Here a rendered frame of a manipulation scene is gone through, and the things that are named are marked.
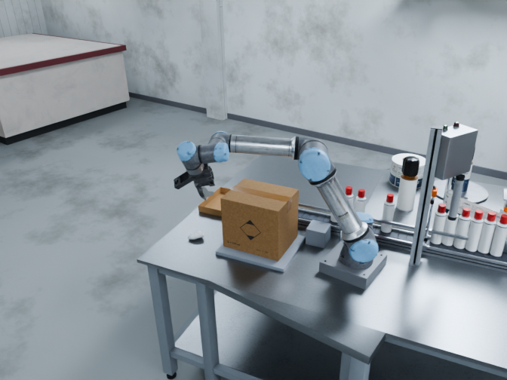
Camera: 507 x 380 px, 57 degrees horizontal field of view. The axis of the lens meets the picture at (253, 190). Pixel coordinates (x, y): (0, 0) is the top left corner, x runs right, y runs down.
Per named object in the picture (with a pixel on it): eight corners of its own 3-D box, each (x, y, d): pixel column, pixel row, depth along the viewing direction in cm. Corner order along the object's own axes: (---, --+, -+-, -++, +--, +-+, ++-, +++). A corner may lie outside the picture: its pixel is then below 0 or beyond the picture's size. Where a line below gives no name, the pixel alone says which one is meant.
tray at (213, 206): (265, 201, 273) (265, 195, 271) (245, 222, 252) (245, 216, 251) (220, 192, 285) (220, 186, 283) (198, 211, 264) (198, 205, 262)
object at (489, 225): (489, 249, 216) (499, 211, 207) (489, 255, 212) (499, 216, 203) (477, 246, 218) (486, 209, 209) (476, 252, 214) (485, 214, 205)
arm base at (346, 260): (377, 255, 213) (379, 237, 209) (366, 272, 201) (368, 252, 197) (346, 247, 220) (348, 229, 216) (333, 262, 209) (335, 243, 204)
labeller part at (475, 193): (488, 185, 275) (489, 183, 274) (487, 209, 250) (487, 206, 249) (433, 176, 287) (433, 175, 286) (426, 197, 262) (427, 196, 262)
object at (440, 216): (441, 240, 223) (449, 203, 214) (440, 246, 219) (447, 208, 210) (430, 238, 226) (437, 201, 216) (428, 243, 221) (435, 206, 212)
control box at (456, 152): (470, 171, 198) (478, 130, 189) (442, 181, 190) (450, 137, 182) (450, 163, 205) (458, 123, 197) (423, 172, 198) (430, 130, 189)
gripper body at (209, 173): (215, 186, 199) (208, 173, 189) (196, 191, 200) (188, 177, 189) (213, 172, 203) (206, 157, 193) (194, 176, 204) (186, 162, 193)
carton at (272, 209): (297, 236, 235) (299, 188, 223) (278, 262, 216) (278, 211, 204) (245, 223, 248) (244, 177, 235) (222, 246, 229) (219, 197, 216)
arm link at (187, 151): (195, 154, 175) (173, 157, 176) (203, 170, 185) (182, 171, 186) (197, 138, 179) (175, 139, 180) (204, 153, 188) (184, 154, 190)
